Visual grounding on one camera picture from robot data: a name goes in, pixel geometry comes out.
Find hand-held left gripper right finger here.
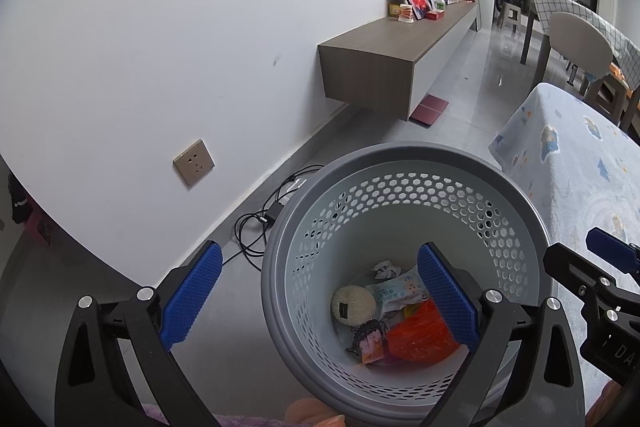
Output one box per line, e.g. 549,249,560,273
417,243,587,427

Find checkered tablecloth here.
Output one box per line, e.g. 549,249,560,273
529,0,640,90

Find floating wall cabinet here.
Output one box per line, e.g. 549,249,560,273
318,1,477,122

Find wall socket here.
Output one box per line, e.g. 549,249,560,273
173,139,216,186

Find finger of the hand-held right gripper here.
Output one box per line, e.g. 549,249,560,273
586,227,640,275
544,243,640,308

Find grey dining chair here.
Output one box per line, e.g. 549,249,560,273
547,12,615,95

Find beige plush ball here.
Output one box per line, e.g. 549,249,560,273
331,285,377,325

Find red plastic bag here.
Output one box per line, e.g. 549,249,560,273
387,299,461,363

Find white wet wipes pack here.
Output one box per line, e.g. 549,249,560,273
365,264,431,313

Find grey perforated plastic basket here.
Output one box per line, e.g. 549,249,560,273
260,143,560,425

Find white stool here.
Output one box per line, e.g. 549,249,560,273
500,2,523,32

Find maroon bathroom scale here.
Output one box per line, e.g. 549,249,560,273
409,94,449,126

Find light blue printed blanket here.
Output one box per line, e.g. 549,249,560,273
489,82,640,413

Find white paper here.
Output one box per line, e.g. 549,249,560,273
372,259,401,280

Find pink snack packet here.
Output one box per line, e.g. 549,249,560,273
357,327,391,364

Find black charger cable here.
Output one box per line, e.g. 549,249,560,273
222,164,326,268

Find grey wooden stool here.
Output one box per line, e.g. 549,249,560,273
585,74,633,118

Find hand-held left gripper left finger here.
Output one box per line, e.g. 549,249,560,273
54,241,223,427

